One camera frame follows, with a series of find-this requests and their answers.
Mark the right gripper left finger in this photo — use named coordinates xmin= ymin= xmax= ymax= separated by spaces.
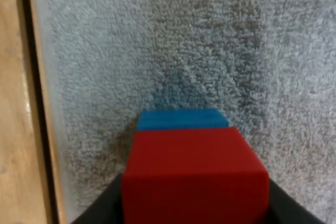
xmin=68 ymin=173 xmax=126 ymax=224

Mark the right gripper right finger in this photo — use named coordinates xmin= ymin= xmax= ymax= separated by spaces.
xmin=267 ymin=179 xmax=328 ymax=224

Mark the red cube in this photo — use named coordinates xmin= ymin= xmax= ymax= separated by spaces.
xmin=121 ymin=126 xmax=270 ymax=224

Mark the blue cube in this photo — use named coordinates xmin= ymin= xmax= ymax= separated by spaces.
xmin=135 ymin=108 xmax=229 ymax=131

